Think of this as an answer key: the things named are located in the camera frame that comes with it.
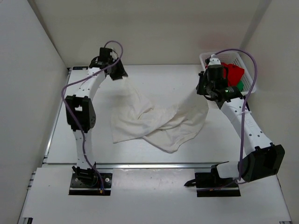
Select white t shirt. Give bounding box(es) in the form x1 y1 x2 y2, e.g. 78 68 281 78
111 78 209 153

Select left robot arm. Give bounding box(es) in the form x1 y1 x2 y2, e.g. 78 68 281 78
64 47 128 187

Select green t shirt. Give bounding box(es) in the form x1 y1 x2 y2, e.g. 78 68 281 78
236 81 244 92

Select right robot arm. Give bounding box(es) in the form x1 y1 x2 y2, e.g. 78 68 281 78
196 64 285 187

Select aluminium frame rail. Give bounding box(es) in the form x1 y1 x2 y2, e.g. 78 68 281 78
43 67 72 164

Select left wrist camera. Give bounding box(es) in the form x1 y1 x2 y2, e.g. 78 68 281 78
112 49 119 61

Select white plastic basket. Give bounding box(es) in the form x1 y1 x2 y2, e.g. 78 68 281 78
199 51 253 95

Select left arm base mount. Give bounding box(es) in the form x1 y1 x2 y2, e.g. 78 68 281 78
69 166 113 196

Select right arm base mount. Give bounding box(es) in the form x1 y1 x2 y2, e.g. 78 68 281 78
184 163 241 197

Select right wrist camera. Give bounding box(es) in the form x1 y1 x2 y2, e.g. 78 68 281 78
208 54 221 66

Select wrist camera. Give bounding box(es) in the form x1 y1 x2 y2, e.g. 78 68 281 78
112 49 119 61
208 54 221 66

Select red t shirt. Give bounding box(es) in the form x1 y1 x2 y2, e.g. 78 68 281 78
221 63 245 86

